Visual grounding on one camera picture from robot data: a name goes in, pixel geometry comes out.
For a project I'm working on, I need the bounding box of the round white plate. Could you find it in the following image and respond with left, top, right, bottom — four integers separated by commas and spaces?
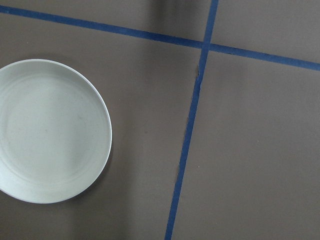
0, 59, 112, 204

